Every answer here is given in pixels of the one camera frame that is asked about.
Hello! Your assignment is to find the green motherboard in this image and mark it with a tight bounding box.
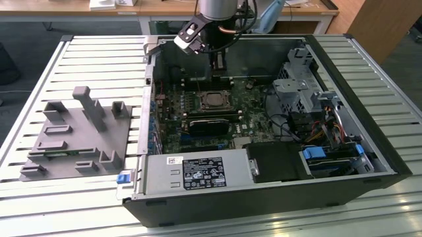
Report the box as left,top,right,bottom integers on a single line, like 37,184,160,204
153,78,275,155

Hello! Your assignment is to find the grey flat ribbon cable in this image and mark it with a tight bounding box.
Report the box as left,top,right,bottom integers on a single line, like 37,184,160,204
319,119,340,150

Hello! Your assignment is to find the black graphics card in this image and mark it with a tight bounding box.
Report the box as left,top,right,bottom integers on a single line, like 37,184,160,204
185,118,230,138

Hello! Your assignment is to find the CPU socket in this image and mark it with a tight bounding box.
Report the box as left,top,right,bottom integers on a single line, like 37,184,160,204
196,90,233,111

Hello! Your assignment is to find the green RAM stick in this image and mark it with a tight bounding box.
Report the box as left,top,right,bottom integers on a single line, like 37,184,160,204
44,150,81,157

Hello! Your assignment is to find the wooden desk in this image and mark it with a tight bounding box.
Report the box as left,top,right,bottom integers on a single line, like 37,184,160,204
0,0,340,35

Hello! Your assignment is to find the wooden cabinet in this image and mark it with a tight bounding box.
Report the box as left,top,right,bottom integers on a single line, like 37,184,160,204
341,0,422,65

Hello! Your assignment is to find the silver power supply unit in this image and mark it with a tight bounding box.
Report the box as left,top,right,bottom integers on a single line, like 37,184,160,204
144,154,255,196

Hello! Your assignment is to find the metal drive cage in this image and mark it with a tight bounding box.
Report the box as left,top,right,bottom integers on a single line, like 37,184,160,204
271,48,343,117

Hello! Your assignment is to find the silver chipset heat sink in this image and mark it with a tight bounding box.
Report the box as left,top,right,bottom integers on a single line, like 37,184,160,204
232,137,253,150

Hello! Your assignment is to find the grey parts rack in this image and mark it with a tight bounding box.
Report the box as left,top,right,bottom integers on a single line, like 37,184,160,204
18,85,133,183

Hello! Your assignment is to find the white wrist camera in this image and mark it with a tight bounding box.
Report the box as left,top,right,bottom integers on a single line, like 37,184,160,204
173,21,208,55

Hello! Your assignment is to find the black cable bundle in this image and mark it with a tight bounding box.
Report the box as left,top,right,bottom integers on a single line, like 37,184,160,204
267,114,304,144

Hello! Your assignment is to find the black open PC case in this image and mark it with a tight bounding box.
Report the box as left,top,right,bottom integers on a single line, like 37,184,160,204
116,33,412,228

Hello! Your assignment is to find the coloured power wire bundle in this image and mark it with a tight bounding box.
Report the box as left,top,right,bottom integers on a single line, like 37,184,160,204
303,105,347,145

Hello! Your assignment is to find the black plastic shroud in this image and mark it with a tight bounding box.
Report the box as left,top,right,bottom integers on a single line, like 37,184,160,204
242,142,313,184

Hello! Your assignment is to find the blue disk carrier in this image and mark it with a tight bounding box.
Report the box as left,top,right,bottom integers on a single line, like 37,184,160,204
300,145,355,179

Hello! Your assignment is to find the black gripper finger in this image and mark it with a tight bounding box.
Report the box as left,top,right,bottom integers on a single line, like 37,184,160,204
210,48,228,78

